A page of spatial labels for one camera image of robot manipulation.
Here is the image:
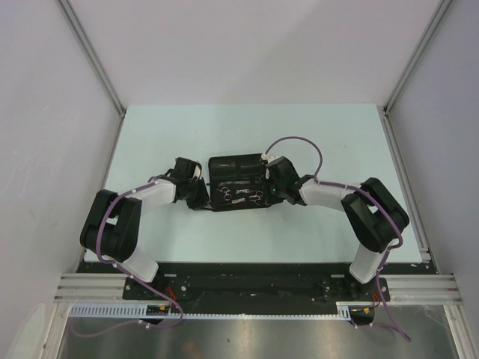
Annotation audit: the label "silver scissors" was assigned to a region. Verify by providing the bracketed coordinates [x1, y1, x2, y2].
[231, 189, 263, 206]
[217, 186, 251, 201]

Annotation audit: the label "black zip tool case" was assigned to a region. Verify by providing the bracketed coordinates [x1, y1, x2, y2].
[208, 153, 269, 212]

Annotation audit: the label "long black barber comb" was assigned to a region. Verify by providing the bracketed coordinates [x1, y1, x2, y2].
[210, 158, 263, 169]

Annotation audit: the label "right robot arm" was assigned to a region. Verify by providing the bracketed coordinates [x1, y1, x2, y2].
[261, 154, 409, 300]

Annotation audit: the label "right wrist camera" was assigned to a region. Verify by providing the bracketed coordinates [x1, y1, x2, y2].
[260, 153, 278, 164]

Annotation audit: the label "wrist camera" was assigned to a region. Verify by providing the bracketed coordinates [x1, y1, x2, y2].
[192, 162, 202, 180]
[260, 153, 278, 164]

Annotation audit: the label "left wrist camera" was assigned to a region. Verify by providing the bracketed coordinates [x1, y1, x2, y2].
[192, 162, 202, 180]

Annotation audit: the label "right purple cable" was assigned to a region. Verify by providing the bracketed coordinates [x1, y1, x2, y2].
[263, 135, 412, 343]

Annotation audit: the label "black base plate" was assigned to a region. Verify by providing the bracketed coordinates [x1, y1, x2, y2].
[76, 261, 439, 317]

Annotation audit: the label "white cable duct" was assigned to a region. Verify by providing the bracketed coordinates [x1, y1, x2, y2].
[69, 302, 372, 320]

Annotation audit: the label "left aluminium frame post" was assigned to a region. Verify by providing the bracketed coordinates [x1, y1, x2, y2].
[55, 0, 126, 119]

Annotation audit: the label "aluminium frame post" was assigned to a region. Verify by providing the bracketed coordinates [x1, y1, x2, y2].
[382, 0, 456, 116]
[55, 0, 126, 119]

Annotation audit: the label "right aluminium frame post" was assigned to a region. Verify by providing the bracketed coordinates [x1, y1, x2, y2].
[382, 0, 456, 116]

